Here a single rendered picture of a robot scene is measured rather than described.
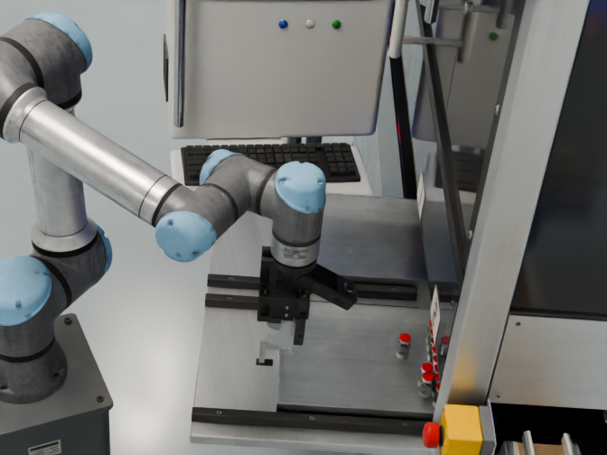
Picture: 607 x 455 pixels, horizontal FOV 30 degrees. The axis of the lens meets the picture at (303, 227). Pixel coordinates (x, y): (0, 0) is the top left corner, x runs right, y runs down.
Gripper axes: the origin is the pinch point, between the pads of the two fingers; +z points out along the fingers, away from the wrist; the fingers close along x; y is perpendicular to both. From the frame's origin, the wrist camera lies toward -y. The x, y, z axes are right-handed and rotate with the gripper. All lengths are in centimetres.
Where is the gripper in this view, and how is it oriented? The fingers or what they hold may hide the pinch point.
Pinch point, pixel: (298, 348)
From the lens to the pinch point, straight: 188.7
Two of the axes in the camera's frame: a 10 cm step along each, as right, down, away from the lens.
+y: -10.0, -0.7, -0.4
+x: -0.1, 6.2, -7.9
